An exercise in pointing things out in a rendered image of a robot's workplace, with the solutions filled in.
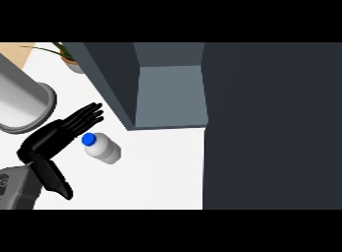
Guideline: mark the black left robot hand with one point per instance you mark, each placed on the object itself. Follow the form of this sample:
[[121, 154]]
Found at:
[[47, 141]]

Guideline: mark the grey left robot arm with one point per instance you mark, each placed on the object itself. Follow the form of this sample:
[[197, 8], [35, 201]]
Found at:
[[9, 188]]

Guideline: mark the grey open cabinet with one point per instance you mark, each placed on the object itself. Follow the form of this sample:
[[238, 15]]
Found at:
[[149, 88]]

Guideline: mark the dark grey cabinet door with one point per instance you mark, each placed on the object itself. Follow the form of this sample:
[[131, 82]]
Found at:
[[281, 126]]

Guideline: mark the white bottle with blue cap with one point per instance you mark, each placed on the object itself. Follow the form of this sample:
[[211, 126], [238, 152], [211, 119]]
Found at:
[[103, 149]]

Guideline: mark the white cylinder with grey rim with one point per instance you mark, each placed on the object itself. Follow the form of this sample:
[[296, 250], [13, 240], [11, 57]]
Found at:
[[11, 98]]

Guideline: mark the potted green plant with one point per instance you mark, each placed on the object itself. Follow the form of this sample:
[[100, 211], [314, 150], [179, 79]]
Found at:
[[68, 57]]

